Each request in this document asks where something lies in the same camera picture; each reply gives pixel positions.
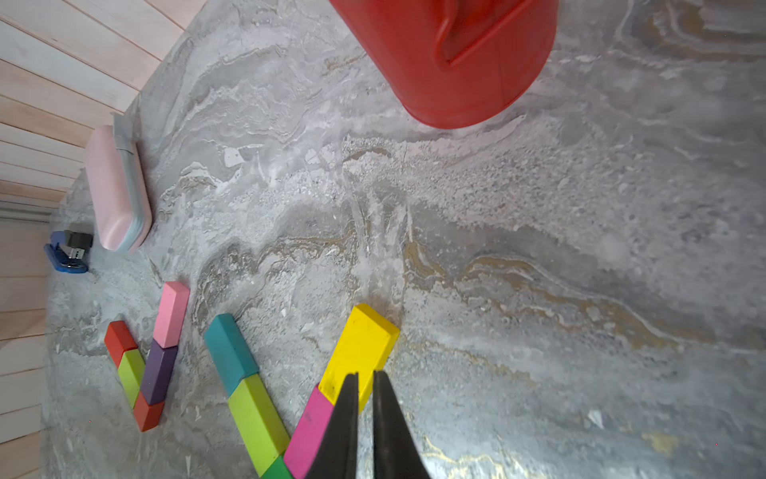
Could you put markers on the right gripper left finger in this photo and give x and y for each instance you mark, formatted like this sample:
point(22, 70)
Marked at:
point(337, 454)

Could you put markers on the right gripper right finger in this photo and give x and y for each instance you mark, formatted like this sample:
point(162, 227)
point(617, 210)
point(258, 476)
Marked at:
point(395, 454)

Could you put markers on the magenta block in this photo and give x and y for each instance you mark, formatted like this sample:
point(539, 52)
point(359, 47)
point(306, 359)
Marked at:
point(306, 440)

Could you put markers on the small green cube block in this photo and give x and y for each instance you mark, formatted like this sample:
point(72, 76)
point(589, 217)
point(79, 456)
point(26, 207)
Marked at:
point(277, 470)

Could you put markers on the light green block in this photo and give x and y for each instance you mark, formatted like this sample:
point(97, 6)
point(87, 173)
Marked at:
point(258, 423)

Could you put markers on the yellow block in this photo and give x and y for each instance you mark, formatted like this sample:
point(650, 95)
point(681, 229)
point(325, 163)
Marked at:
point(364, 347)

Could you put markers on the teal block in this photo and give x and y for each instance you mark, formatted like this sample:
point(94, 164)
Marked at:
point(230, 353)

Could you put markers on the small red cube block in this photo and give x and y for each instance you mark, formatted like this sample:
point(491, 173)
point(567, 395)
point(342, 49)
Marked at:
point(148, 416)

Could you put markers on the purple block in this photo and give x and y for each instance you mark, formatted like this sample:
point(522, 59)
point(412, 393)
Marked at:
point(158, 373)

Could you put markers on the pink block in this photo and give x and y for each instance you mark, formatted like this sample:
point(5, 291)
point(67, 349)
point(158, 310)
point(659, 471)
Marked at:
point(171, 315)

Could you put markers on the lime green block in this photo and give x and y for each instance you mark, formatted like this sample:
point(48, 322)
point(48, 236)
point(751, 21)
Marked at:
point(131, 372)

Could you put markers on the long red block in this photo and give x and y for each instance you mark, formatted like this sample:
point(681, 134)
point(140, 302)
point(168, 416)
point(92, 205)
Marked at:
point(118, 340)

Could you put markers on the blue stapler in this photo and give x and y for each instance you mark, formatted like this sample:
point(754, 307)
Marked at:
point(67, 251)

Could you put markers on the pink eraser case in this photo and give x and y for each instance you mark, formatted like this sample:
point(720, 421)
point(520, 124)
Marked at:
point(117, 186)

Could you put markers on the red pencil cup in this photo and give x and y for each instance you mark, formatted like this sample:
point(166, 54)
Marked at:
point(454, 64)

